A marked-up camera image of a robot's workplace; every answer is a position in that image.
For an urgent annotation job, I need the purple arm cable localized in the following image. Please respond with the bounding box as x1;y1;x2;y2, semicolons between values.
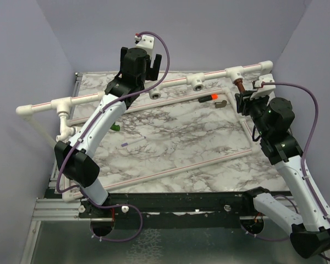
261;81;330;262
56;31;171;208

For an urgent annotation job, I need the white PVC pipe frame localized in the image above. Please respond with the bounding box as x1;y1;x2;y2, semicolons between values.
15;60;273;204

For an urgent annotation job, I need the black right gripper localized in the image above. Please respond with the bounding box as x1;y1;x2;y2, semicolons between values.
235;89;271;138

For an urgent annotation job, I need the green plastic faucet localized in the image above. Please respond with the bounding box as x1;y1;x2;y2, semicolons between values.
111;124;120;131

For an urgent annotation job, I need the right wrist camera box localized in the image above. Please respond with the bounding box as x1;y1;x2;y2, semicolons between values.
250;74;276;100

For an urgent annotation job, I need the orange and black highlighter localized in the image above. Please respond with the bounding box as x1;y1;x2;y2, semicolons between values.
198;94;218;103

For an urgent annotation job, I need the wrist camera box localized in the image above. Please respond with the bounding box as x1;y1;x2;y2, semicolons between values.
134;34;155;55
250;74;276;100

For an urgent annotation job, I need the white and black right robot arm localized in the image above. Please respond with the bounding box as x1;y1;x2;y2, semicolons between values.
235;91;330;259

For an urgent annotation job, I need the grey metal bracket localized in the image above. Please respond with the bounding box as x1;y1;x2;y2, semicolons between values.
214;100;227;108

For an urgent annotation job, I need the purple and white pen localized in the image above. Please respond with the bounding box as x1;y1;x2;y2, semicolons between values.
121;136;146;147

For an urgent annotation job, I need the black front mounting rail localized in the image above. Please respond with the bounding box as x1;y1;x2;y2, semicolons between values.
43;191;292;230

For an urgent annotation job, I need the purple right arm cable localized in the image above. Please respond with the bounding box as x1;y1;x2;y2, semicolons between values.
261;81;330;262

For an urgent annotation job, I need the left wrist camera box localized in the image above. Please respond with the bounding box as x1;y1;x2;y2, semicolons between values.
134;34;155;55

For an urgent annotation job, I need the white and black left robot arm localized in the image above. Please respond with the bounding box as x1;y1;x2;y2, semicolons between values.
54;46;162;217

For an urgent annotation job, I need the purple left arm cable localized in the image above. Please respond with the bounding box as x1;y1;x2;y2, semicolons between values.
56;31;171;208

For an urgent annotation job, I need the brown plastic faucet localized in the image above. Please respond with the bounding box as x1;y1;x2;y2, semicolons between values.
234;79;245;94

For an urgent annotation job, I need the white plastic faucet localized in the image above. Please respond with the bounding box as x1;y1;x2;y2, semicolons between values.
56;112;76;141

